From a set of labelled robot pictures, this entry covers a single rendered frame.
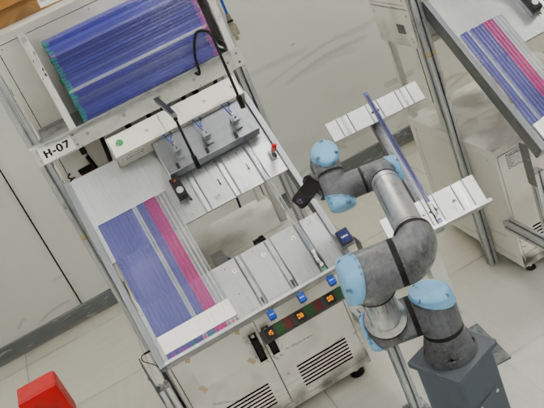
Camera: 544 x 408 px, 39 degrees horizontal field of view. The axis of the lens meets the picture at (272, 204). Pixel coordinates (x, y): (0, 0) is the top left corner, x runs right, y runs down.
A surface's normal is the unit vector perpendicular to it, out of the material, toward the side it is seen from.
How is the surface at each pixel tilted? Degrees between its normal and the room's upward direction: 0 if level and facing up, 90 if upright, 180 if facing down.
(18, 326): 90
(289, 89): 90
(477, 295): 0
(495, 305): 0
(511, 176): 90
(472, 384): 90
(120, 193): 45
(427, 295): 8
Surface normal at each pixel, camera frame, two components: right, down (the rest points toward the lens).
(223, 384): 0.35, 0.31
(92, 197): -0.01, -0.37
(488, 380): 0.62, 0.13
